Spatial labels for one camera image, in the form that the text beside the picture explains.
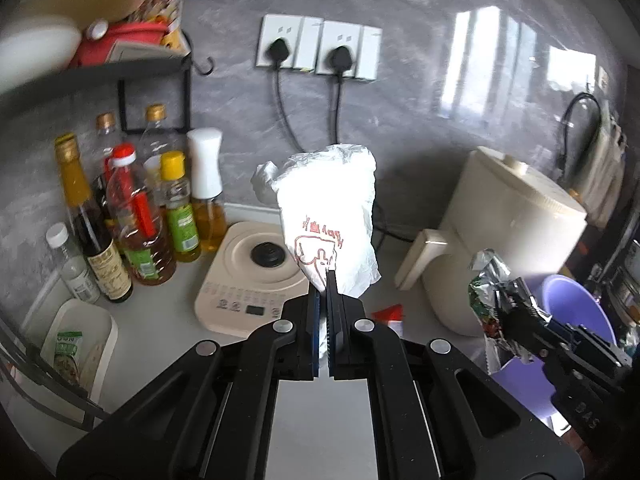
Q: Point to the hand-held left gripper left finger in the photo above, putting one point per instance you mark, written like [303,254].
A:
[312,340]

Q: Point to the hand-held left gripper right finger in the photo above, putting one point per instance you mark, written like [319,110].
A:
[340,340]

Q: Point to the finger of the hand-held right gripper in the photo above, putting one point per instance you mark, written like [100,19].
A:
[535,309]
[530,337]

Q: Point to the purple plastic bucket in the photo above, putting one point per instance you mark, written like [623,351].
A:
[575,305]

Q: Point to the foil snack wrapper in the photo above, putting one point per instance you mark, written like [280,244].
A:
[487,300]

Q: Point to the white plastic bag red print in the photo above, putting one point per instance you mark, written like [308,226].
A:
[325,200]

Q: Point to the red white wrapper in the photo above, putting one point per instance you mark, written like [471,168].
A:
[390,316]

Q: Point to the white electric kettle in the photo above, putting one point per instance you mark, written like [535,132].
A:
[515,225]

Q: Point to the beige induction cooker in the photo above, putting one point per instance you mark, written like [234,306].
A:
[235,285]

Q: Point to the beige hanging cloth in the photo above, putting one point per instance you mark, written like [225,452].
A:
[607,170]

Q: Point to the yellow cap green label bottle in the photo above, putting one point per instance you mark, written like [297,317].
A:
[182,225]

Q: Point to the red cap oil bottle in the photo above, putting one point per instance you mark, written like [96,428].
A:
[137,240]

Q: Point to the white top oil sprayer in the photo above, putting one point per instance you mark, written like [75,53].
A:
[205,160]

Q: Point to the white plastic tray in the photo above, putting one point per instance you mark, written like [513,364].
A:
[97,330]

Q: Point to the dark sauce bottle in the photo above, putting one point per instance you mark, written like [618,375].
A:
[100,260]

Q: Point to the small clear white cap bottle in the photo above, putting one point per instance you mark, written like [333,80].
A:
[75,270]

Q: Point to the green seasoning packet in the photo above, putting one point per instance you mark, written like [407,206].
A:
[64,355]

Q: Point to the gold cap bottle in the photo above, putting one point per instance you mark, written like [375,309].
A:
[156,130]
[106,130]

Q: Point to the black metal rack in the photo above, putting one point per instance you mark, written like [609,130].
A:
[100,72]

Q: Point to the yellow snack packet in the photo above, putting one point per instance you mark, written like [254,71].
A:
[167,5]

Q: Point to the white wall socket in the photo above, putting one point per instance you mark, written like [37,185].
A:
[305,40]
[367,50]

